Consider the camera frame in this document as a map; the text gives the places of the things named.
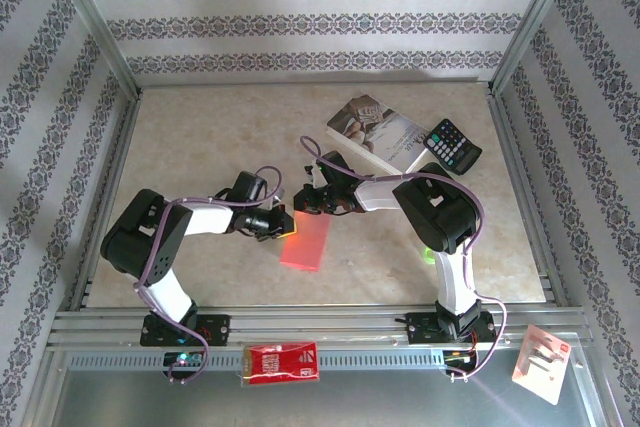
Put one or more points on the black calculator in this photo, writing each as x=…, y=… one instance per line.
x=452, y=147

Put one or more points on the aluminium frame side rail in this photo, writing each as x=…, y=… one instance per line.
x=116, y=172
x=525, y=197

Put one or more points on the grey metal tray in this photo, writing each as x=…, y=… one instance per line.
x=350, y=402

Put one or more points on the white paperback book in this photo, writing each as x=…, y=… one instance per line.
x=370, y=127

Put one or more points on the green tape roll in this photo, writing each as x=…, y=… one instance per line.
x=428, y=257

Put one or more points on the red packet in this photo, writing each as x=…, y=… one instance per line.
x=280, y=362

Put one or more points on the aluminium frame post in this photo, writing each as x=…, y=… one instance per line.
x=95, y=22
x=531, y=22

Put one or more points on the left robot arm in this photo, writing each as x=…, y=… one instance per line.
x=135, y=242

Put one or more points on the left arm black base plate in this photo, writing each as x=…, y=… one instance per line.
x=215, y=329

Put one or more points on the thin aluminium wall rail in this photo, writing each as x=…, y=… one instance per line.
x=300, y=82

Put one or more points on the pink blister pack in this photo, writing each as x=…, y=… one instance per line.
x=540, y=367

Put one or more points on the small circuit board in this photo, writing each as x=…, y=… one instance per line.
x=457, y=358
x=182, y=359

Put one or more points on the red translucent plastic sheet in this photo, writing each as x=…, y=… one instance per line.
x=305, y=247

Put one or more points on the long aluminium mounting rail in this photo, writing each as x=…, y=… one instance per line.
x=320, y=322

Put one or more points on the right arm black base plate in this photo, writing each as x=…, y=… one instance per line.
x=420, y=329

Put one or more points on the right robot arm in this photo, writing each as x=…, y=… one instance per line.
x=435, y=212

